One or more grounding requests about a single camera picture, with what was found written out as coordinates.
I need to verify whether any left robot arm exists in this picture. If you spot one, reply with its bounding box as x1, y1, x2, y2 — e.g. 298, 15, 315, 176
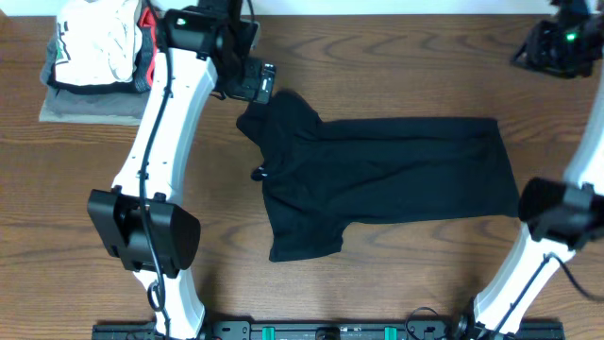
87, 0, 276, 339

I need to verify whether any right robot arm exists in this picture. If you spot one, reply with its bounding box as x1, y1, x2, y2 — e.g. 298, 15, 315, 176
448, 15, 603, 339

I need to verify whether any black t-shirt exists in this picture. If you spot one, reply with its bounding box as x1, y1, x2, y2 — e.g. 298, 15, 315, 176
236, 91, 519, 263

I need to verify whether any grey folded garment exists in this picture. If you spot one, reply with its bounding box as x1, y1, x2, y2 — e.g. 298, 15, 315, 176
40, 26, 157, 114

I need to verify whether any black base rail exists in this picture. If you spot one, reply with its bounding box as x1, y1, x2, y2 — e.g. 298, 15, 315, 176
92, 319, 566, 340

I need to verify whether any red and black folded garment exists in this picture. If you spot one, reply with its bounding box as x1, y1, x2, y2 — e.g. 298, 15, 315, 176
42, 1, 157, 94

